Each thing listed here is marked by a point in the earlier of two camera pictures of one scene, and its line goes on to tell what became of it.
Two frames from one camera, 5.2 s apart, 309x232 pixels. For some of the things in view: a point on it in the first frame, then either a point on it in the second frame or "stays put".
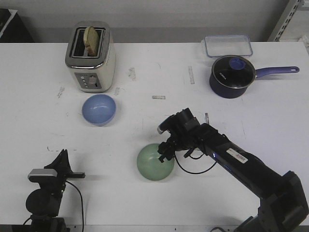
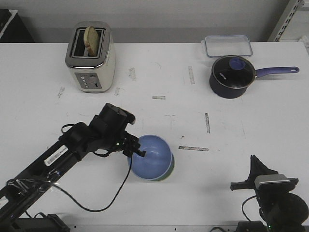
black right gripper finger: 168,154 to 257,167
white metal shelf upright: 290,10 stays put
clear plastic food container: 234,45 stays put
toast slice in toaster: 91,39 stays put
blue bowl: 99,109 to 158,159
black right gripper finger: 163,147 to 254,168
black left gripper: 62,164 to 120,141
